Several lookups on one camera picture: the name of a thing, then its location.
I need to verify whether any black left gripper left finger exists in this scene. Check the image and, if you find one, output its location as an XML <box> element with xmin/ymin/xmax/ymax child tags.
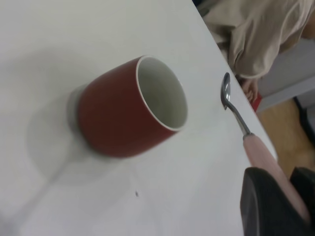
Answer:
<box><xmin>240</xmin><ymin>166</ymin><xmax>312</xmax><ymax>236</ymax></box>

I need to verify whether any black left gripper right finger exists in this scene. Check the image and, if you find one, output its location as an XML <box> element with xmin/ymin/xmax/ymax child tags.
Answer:
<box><xmin>290</xmin><ymin>167</ymin><xmax>315</xmax><ymax>222</ymax></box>

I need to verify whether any pink-handled metal spoon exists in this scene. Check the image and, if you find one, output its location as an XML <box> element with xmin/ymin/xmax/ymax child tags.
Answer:
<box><xmin>220</xmin><ymin>72</ymin><xmax>311</xmax><ymax>223</ymax></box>

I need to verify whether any red ceramic mug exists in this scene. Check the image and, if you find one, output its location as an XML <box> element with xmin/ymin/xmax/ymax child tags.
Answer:
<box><xmin>67</xmin><ymin>55</ymin><xmax>189</xmax><ymax>159</ymax></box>

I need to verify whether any bare person hand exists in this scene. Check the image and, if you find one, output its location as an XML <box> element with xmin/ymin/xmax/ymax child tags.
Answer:
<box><xmin>242</xmin><ymin>78</ymin><xmax>259</xmax><ymax>102</ymax></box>

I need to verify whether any black chair leg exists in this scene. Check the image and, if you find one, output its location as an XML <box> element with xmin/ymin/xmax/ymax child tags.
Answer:
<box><xmin>293</xmin><ymin>96</ymin><xmax>315</xmax><ymax>140</ymax></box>

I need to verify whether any small red object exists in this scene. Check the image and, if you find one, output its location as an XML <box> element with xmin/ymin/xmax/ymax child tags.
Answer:
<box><xmin>251</xmin><ymin>92</ymin><xmax>263</xmax><ymax>113</ymax></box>

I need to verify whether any grey furniture panel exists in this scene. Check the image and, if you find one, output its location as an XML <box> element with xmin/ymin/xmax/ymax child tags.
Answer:
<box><xmin>257</xmin><ymin>38</ymin><xmax>315</xmax><ymax>113</ymax></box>

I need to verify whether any beige clothed person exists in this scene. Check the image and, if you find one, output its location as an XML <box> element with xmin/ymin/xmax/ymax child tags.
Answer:
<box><xmin>204</xmin><ymin>0</ymin><xmax>315</xmax><ymax>79</ymax></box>

